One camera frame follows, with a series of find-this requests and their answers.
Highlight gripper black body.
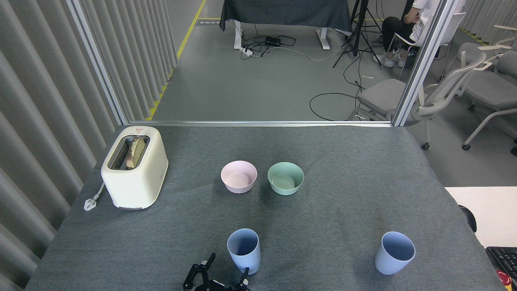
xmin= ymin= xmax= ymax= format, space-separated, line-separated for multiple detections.
xmin=202 ymin=279 xmax=249 ymax=291

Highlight blue plastic cup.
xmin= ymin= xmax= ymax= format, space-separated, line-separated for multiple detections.
xmin=374 ymin=231 xmax=416 ymax=275
xmin=227 ymin=228 xmax=261 ymax=275

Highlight pink bowl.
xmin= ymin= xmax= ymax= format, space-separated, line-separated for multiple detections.
xmin=221 ymin=160 xmax=258 ymax=194

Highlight green bowl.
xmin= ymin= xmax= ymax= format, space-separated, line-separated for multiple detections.
xmin=267 ymin=162 xmax=305 ymax=196

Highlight grey felt table cover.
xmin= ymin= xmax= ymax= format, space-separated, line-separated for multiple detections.
xmin=25 ymin=124 xmax=507 ymax=291

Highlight cream white toaster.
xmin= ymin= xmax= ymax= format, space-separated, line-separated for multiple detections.
xmin=101 ymin=126 xmax=168 ymax=210

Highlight toasted bread slice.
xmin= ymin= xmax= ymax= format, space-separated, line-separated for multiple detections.
xmin=126 ymin=137 xmax=147 ymax=169

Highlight black rounded object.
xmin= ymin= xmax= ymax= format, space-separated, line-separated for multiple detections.
xmin=459 ymin=205 xmax=477 ymax=233

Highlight white side table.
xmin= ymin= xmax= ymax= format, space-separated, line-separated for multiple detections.
xmin=444 ymin=186 xmax=517 ymax=249

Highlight red round button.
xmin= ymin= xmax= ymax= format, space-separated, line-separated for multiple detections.
xmin=496 ymin=270 xmax=514 ymax=289

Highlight black keyboard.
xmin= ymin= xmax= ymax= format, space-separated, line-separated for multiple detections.
xmin=485 ymin=246 xmax=517 ymax=280

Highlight black tripod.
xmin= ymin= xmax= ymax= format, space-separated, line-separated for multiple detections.
xmin=332 ymin=0 xmax=385 ymax=69

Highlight dark table cloth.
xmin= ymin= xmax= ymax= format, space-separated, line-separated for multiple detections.
xmin=219 ymin=0 xmax=353 ymax=35

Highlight white plastic chair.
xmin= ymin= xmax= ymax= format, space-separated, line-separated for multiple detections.
xmin=379 ymin=12 xmax=466 ymax=80

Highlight person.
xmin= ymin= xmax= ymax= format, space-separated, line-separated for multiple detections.
xmin=372 ymin=0 xmax=447 ymax=68

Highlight white toaster cord with plug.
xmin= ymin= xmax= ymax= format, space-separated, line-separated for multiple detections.
xmin=84 ymin=182 xmax=106 ymax=211

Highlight silver aluminium rail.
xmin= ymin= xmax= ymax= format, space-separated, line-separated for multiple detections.
xmin=129 ymin=120 xmax=393 ymax=128

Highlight looped black floor cable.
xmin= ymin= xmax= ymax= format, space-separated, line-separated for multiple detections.
xmin=309 ymin=93 xmax=366 ymax=121

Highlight grey office chair white frame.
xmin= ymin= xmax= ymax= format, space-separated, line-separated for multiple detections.
xmin=456 ymin=24 xmax=517 ymax=67
xmin=346 ymin=51 xmax=488 ymax=151
xmin=460 ymin=51 xmax=517 ymax=157

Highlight silver aluminium post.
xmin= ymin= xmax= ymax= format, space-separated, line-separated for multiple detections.
xmin=391 ymin=0 xmax=466 ymax=127
xmin=66 ymin=0 xmax=130 ymax=125

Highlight white floor cable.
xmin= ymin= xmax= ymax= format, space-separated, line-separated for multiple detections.
xmin=252 ymin=46 xmax=349 ymax=62

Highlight tangled black floor cables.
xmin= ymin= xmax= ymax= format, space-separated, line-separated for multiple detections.
xmin=241 ymin=23 xmax=297 ymax=59

